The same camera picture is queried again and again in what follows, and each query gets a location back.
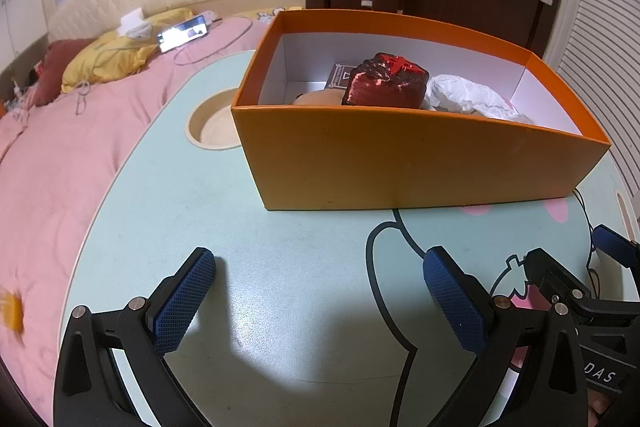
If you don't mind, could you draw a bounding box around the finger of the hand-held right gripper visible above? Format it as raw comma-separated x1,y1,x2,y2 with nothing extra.
525,248,596,308
592,224,640,268

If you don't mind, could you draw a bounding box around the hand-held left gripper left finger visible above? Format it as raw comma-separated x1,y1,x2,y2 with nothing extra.
53,247,217,427

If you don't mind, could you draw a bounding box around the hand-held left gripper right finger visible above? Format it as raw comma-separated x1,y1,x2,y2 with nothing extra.
422,246,588,427

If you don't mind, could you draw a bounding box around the orange cardboard box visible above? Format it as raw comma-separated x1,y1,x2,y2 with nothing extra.
231,9,612,211

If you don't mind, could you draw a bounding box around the white tissue paper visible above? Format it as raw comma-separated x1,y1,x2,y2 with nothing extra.
424,74,536,125

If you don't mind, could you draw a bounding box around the dark red gift-shaped ornament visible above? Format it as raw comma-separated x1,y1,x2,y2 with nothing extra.
342,53,431,110

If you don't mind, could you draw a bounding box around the brown plush toy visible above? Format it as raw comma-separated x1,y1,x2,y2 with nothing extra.
292,90,346,106

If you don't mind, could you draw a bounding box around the small brown printed carton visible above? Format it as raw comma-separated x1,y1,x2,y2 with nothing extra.
326,62,358,90

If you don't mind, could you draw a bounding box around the person's right hand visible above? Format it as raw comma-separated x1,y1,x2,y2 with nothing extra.
587,393,614,427

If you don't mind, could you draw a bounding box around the light green cartoon desk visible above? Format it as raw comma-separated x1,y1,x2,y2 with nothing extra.
59,49,640,427

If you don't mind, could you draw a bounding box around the pink blanket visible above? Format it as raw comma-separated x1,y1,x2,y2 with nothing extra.
0,14,281,423

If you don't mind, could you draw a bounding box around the white slatted panel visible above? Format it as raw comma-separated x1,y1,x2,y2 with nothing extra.
542,0,640,198

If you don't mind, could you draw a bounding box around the yellow pillow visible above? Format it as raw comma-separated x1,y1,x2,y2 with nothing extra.
61,8,196,94

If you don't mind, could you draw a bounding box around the dark red pillow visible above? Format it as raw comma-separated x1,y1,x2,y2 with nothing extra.
35,39,101,108

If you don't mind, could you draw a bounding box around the smartphone with lit screen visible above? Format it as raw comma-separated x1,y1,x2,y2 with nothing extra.
157,16,208,52

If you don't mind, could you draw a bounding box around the yellow printed cloth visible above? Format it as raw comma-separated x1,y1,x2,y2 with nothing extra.
255,6,303,20

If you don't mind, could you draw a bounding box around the thin grey charging cable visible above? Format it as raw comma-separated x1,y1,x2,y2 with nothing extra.
172,18,256,66

